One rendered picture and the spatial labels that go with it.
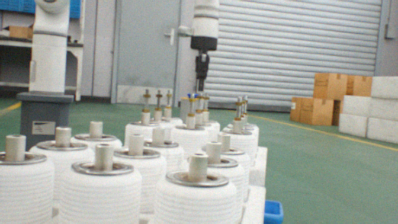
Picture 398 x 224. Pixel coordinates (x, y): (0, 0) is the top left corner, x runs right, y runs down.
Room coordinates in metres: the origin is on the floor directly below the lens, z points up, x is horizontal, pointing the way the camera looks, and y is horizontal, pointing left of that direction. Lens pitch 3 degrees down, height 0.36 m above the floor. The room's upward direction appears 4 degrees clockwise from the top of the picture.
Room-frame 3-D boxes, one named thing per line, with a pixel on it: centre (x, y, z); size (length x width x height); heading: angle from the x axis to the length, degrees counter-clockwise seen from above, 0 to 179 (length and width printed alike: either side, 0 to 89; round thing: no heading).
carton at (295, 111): (5.23, -1.32, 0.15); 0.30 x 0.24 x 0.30; 105
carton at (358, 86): (5.07, -1.85, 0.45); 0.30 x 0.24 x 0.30; 14
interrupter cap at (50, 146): (0.65, 0.21, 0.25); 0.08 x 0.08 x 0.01
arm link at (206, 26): (1.17, 0.02, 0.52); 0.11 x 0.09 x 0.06; 93
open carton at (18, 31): (5.47, 2.33, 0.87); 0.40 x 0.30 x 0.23; 92
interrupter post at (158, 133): (0.74, 0.07, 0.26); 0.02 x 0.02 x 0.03
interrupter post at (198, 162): (0.49, 0.00, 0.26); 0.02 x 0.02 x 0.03
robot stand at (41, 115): (1.24, 0.45, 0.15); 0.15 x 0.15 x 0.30; 16
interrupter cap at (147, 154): (0.63, 0.09, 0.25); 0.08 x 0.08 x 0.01
